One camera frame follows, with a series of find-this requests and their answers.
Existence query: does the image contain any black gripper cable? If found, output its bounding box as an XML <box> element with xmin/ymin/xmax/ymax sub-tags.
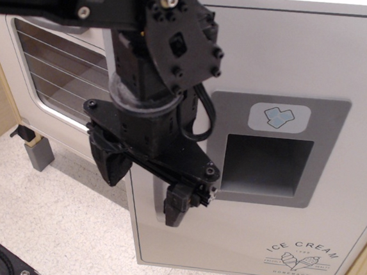
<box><xmin>179</xmin><ymin>82</ymin><xmax>220</xmax><ymax>144</ymax></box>

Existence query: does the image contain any grey cabinet leg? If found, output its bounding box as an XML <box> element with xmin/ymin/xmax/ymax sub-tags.
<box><xmin>24</xmin><ymin>137</ymin><xmax>54</xmax><ymax>172</ymax></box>

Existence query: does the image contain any grey ice dispenser panel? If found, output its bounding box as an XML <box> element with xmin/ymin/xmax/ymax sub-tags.
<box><xmin>206</xmin><ymin>90</ymin><xmax>352</xmax><ymax>208</ymax></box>

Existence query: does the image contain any black door latch clip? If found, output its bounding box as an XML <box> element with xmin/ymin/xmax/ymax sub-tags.
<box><xmin>10</xmin><ymin>124</ymin><xmax>36</xmax><ymax>142</ymax></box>

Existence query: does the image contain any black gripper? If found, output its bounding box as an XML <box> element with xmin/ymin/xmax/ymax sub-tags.
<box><xmin>83</xmin><ymin>92</ymin><xmax>220</xmax><ymax>228</ymax></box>

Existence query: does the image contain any white toy oven door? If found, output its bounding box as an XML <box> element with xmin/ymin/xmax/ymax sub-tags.
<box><xmin>0</xmin><ymin>15</ymin><xmax>113</xmax><ymax>162</ymax></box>

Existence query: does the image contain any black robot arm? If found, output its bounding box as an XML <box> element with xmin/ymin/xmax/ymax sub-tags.
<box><xmin>0</xmin><ymin>0</ymin><xmax>224</xmax><ymax>227</ymax></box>

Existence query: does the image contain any white toy fridge door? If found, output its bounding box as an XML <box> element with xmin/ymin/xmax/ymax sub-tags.
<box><xmin>127</xmin><ymin>0</ymin><xmax>367</xmax><ymax>275</ymax></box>

